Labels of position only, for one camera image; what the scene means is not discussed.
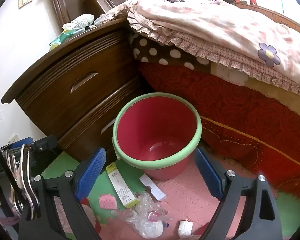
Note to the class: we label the wooden window cabinet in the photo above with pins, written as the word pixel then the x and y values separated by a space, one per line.
pixel 277 17

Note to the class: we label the dark wooden nightstand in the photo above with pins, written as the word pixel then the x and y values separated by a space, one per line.
pixel 65 105

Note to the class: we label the blue white box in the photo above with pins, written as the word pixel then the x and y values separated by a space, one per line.
pixel 25 140

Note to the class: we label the red slipper at left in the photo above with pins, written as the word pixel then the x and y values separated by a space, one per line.
pixel 65 217

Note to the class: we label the red embroidered bed skirt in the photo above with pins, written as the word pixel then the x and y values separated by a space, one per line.
pixel 240 110

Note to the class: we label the wall switch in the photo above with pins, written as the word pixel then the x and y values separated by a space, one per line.
pixel 25 0

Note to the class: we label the red bin with green rim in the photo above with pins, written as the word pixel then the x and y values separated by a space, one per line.
pixel 152 130

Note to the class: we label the white translucent plastic bag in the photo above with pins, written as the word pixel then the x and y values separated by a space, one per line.
pixel 103 20

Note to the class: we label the beige bed sheet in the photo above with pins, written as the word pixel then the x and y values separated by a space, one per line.
pixel 265 87

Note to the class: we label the pink paper note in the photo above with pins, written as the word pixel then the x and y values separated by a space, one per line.
pixel 107 202

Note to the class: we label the black device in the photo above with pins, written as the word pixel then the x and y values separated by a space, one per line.
pixel 45 152

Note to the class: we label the metal spring clip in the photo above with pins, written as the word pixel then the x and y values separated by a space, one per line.
pixel 25 160

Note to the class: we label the white tissue wad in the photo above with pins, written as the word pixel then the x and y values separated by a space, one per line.
pixel 185 228

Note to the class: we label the clear plastic bag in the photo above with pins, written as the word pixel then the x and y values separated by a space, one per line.
pixel 140 220

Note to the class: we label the pink floral quilt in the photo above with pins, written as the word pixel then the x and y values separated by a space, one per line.
pixel 215 25

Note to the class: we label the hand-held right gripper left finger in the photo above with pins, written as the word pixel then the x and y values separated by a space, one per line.
pixel 92 172

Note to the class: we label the pink foam floor mat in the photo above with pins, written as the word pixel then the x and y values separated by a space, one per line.
pixel 190 205

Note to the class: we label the green foam floor mat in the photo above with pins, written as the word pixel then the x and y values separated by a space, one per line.
pixel 290 217
pixel 101 187

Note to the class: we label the yellow-green and white carton box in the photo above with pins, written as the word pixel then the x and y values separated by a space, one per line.
pixel 120 185

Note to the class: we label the pink tape roll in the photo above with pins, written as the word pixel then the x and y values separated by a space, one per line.
pixel 150 216

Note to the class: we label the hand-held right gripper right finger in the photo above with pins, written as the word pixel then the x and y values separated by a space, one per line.
pixel 207 175

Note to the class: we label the brown polka dot blanket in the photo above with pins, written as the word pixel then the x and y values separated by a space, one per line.
pixel 145 47

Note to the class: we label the wall outlet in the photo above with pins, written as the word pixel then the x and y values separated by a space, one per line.
pixel 14 138

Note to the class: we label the teal wet wipes pack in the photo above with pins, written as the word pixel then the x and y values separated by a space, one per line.
pixel 65 36

